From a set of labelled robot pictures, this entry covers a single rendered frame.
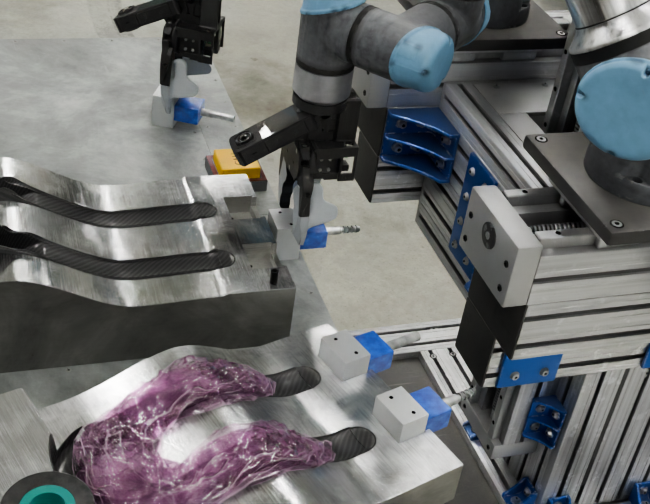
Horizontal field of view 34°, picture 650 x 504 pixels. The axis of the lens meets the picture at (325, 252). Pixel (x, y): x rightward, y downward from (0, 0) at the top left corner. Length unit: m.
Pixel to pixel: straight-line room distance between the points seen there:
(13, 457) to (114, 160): 0.73
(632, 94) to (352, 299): 1.72
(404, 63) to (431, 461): 0.45
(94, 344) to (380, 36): 0.49
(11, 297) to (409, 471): 0.47
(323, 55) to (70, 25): 2.74
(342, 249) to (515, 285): 1.66
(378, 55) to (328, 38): 0.07
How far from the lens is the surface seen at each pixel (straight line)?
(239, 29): 4.08
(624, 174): 1.32
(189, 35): 1.68
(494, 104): 1.67
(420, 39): 1.27
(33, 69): 1.95
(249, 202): 1.46
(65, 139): 1.74
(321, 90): 1.35
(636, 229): 1.28
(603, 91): 1.14
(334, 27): 1.31
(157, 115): 1.78
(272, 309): 1.31
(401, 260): 2.92
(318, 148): 1.40
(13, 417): 1.10
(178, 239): 1.37
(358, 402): 1.22
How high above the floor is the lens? 1.68
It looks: 35 degrees down
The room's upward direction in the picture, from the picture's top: 9 degrees clockwise
